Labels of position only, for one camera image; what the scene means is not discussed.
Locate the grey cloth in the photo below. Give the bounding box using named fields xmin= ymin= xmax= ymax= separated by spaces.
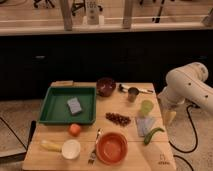
xmin=135 ymin=116 xmax=156 ymax=137

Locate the blue-grey sponge in tray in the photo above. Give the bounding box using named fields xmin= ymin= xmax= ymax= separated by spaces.
xmin=67 ymin=97 xmax=82 ymax=115

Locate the light green cup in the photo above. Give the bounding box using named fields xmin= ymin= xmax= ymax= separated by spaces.
xmin=140 ymin=100 xmax=154 ymax=117

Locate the yellow corn cob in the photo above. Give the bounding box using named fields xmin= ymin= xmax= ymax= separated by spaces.
xmin=40 ymin=140 xmax=61 ymax=152

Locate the dark maroon bowl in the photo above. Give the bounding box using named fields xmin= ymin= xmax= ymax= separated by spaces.
xmin=96 ymin=77 xmax=116 ymax=97

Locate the red bowl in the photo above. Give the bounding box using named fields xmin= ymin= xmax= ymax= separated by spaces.
xmin=96 ymin=132 xmax=128 ymax=165

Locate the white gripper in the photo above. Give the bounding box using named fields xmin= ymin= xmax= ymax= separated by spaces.
xmin=157 ymin=87 xmax=184 ymax=126

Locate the black-handled utensil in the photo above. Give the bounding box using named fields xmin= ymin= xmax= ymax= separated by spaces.
xmin=118 ymin=84 xmax=154 ymax=94

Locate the green cucumber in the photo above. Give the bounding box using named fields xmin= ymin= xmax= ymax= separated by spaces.
xmin=143 ymin=127 xmax=165 ymax=145

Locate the metal fork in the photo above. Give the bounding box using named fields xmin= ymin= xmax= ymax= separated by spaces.
xmin=88 ymin=128 xmax=101 ymax=164

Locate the orange fruit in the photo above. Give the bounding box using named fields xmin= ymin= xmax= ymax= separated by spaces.
xmin=69 ymin=124 xmax=81 ymax=137

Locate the bunch of dark grapes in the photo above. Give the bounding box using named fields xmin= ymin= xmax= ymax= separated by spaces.
xmin=105 ymin=113 xmax=131 ymax=127

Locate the metal cup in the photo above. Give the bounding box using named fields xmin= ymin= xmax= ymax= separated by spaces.
xmin=128 ymin=87 xmax=139 ymax=102

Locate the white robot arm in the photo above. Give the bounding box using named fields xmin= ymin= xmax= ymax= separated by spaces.
xmin=157 ymin=62 xmax=213 ymax=125

